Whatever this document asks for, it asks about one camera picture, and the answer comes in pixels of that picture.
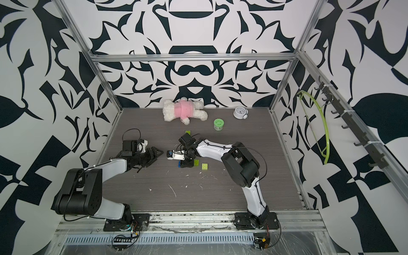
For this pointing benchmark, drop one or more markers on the green lidded round jar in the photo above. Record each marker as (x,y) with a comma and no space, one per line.
(218,124)

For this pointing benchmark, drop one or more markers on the white plush teddy pink shirt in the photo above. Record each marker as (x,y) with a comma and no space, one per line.
(184,109)

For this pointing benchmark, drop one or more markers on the black wall hook rack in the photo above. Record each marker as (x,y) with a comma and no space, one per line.
(354,124)

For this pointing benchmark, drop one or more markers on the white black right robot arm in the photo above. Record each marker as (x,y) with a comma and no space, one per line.
(239,162)

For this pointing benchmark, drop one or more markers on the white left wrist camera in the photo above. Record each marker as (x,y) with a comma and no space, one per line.
(142,145)

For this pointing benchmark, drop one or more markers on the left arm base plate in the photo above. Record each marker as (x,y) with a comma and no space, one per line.
(137,222)

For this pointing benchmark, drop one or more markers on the white alarm clock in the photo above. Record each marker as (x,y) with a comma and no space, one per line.
(240,113)

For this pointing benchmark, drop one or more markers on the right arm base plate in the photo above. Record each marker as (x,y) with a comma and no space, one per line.
(248,221)

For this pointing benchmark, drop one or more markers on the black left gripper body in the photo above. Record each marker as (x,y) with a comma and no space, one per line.
(141,157)

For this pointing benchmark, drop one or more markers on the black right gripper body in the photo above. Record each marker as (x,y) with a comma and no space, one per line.
(187,149)

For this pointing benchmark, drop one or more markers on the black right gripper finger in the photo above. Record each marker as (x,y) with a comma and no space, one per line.
(186,162)
(191,161)

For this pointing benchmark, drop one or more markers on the light lime lego brick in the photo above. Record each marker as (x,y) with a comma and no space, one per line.
(204,166)

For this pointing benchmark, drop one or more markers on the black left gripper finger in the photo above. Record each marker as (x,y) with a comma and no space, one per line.
(148,161)
(154,152)

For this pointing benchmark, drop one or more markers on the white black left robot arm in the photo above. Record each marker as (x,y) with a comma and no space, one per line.
(82,189)

